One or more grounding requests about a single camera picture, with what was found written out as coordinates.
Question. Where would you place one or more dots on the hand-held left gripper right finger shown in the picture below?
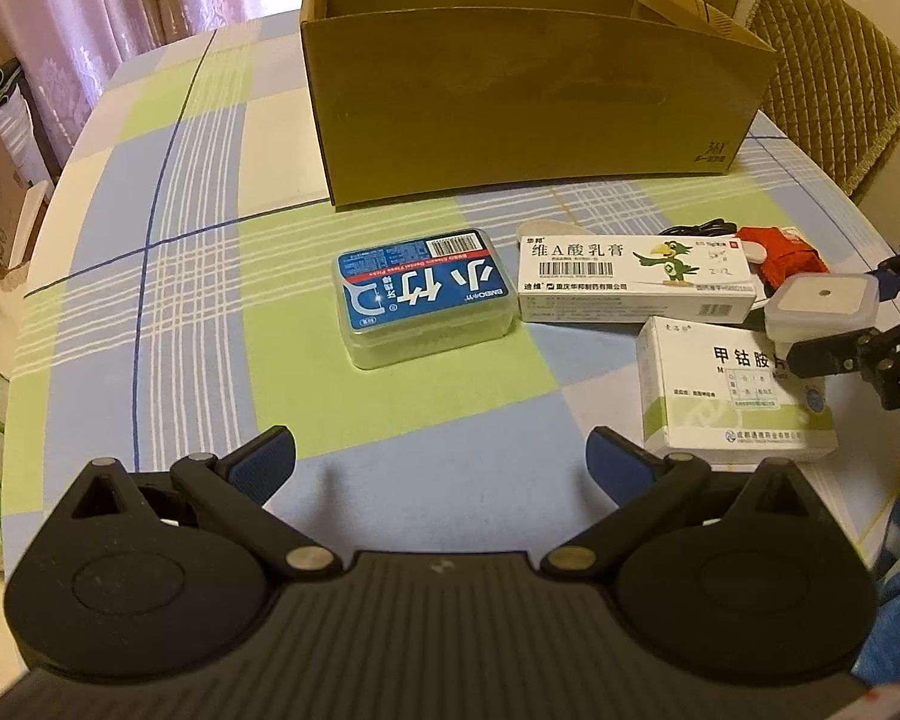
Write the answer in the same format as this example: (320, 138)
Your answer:
(616, 461)

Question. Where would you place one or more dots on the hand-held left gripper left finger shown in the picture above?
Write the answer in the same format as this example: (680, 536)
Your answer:
(266, 459)

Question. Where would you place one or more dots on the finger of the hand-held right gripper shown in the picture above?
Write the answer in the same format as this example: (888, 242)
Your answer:
(889, 281)
(821, 354)

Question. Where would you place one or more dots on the small square white container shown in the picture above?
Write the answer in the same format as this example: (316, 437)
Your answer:
(817, 300)

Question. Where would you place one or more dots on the white green tablet box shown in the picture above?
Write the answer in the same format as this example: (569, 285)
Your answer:
(727, 390)

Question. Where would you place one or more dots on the red candy packet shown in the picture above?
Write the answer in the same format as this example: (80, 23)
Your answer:
(784, 255)

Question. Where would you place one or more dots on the long white ointment box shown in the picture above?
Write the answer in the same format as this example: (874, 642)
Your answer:
(630, 277)

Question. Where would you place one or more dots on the clear floss box blue label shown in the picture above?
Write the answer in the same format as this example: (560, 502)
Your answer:
(420, 296)

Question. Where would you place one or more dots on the cardboard box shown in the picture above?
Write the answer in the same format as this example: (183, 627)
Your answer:
(525, 112)

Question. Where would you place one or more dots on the plaid cloth covered desktop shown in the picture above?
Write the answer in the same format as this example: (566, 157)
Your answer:
(195, 300)

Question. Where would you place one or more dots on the pink patterned curtain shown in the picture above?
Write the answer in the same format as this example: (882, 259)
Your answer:
(120, 7)

